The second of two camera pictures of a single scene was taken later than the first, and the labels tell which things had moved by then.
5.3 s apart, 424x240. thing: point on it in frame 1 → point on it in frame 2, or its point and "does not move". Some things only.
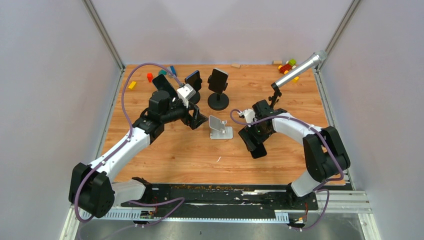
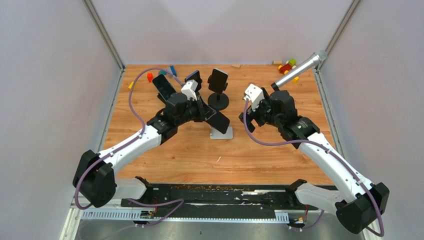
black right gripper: [245, 135] → [265, 102]
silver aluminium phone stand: [219, 130] does not move
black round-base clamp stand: [218, 102] does not move
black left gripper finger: [196, 112] → [198, 96]
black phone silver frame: [218, 81] does not move
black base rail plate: [220, 198] does not move
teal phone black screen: [161, 83] does not move
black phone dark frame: [259, 151] → [219, 122]
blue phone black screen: [194, 80] does not move
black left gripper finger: [199, 120] → [206, 111]
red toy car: [291, 64] does not move
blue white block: [172, 69] does not move
